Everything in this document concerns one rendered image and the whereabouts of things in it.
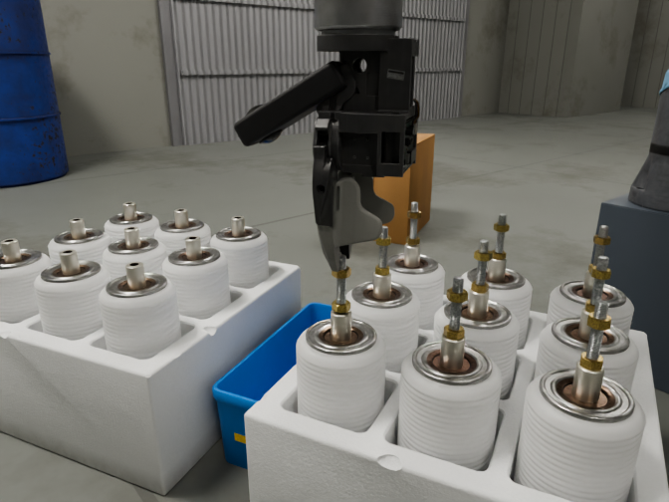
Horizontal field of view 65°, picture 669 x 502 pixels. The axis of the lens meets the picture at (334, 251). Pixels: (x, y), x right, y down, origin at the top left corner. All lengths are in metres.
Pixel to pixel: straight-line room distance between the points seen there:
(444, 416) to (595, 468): 0.13
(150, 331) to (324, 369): 0.26
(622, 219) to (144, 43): 3.14
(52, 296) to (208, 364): 0.22
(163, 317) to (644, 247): 0.76
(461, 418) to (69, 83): 3.24
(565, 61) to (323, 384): 5.61
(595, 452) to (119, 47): 3.42
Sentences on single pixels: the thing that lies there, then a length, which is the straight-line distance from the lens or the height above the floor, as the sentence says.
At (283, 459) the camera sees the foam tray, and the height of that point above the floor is 0.14.
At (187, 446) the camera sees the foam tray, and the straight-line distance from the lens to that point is 0.78.
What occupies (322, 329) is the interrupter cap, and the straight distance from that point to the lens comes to 0.57.
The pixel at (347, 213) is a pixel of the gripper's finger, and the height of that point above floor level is 0.39.
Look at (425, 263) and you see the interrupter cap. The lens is 0.77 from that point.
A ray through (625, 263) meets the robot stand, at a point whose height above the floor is 0.20.
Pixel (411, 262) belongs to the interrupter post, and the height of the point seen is 0.26.
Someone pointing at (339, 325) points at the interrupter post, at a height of 0.27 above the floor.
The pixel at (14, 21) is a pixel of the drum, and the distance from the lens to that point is 2.77.
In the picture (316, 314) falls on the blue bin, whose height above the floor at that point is 0.10.
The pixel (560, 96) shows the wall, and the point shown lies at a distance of 6.01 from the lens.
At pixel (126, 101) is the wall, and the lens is 3.64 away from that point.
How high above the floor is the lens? 0.52
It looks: 20 degrees down
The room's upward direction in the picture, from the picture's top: straight up
